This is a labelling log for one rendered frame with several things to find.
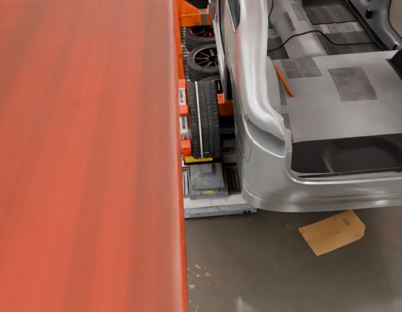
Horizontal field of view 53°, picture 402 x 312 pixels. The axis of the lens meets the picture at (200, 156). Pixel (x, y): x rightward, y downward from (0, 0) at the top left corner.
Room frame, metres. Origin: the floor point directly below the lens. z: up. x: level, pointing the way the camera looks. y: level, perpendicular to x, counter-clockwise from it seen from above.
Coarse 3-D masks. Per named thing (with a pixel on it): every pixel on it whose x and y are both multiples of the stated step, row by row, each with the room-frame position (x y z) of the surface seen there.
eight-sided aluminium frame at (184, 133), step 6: (180, 90) 2.79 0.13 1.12; (180, 96) 2.91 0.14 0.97; (180, 102) 2.62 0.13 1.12; (180, 120) 2.51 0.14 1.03; (186, 120) 2.51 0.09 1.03; (180, 126) 2.47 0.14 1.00; (186, 126) 2.47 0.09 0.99; (180, 132) 2.44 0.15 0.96; (186, 132) 2.44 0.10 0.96; (186, 138) 2.44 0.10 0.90
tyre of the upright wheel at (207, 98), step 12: (192, 84) 2.79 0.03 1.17; (204, 84) 2.78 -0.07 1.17; (192, 96) 2.63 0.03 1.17; (204, 96) 2.62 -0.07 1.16; (216, 96) 2.62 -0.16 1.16; (192, 108) 2.53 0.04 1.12; (204, 108) 2.52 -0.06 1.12; (216, 108) 2.52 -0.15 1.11; (192, 120) 2.46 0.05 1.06; (204, 120) 2.46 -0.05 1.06; (216, 120) 2.45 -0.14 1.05; (192, 132) 2.41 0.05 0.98; (204, 132) 2.41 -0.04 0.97; (216, 132) 2.41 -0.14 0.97; (192, 144) 2.39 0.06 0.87; (204, 144) 2.38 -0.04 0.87; (216, 144) 2.38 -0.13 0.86; (204, 156) 2.43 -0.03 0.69; (216, 156) 2.43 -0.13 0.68
